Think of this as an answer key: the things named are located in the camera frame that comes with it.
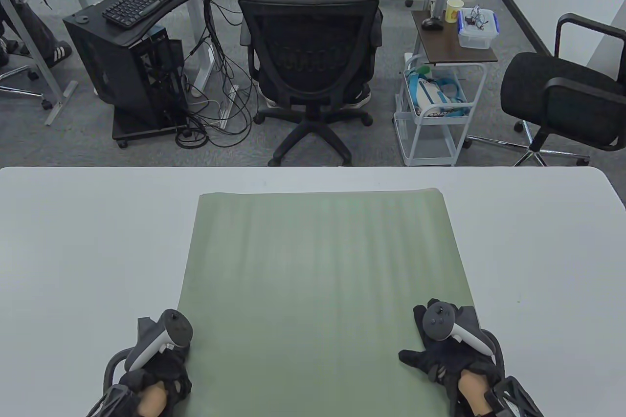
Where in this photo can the person's right hand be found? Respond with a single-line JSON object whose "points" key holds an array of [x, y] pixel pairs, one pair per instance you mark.
{"points": [[440, 361]]}

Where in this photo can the person's left hand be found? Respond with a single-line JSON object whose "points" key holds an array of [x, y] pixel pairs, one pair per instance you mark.
{"points": [[166, 370]]}

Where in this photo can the grey white hand controller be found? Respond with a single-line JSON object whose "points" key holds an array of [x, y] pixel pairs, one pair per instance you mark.
{"points": [[171, 331], [437, 321]]}

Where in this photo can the pale green desk mat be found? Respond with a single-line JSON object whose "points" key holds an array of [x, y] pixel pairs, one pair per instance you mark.
{"points": [[318, 290]]}

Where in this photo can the person's right forearm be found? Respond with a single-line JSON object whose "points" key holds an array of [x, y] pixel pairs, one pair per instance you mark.
{"points": [[472, 392]]}

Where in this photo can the black rolling computer platform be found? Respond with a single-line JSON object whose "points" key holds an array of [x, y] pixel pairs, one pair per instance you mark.
{"points": [[127, 131]]}

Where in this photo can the white power strip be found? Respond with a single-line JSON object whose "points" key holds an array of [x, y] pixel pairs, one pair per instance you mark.
{"points": [[226, 116]]}

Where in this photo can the blue and white bag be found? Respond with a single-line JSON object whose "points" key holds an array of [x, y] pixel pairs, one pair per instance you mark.
{"points": [[430, 94]]}

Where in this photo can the chrome office chair base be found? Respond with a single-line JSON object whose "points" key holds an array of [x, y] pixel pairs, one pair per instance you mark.
{"points": [[46, 104]]}

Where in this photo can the black armchair with chrome legs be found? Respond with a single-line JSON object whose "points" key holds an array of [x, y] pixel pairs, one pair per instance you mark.
{"points": [[552, 89]]}

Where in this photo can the brown side table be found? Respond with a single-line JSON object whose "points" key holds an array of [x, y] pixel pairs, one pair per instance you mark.
{"points": [[440, 45]]}

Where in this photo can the black computer tower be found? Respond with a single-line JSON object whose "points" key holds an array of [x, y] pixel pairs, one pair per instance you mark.
{"points": [[98, 55]]}

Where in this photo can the clear box with blue latches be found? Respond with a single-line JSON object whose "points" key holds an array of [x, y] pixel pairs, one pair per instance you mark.
{"points": [[477, 35]]}

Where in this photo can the black computer mouse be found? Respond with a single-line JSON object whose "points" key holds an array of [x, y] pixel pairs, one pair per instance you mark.
{"points": [[432, 23]]}

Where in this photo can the black mesh office chair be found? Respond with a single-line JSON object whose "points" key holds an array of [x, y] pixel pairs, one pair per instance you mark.
{"points": [[313, 45]]}

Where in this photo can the yellow paper cup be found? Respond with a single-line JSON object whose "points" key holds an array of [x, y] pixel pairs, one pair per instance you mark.
{"points": [[453, 11]]}

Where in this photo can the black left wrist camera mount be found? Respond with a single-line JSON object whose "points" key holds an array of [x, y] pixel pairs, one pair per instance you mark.
{"points": [[115, 402]]}

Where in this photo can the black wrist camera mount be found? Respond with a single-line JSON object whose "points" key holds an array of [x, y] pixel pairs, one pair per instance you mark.
{"points": [[513, 400], [115, 402]]}

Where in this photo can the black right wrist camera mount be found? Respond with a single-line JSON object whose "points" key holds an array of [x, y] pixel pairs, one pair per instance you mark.
{"points": [[513, 400]]}

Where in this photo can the grey metal desk frame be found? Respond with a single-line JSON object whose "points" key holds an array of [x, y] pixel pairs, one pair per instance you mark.
{"points": [[61, 104]]}

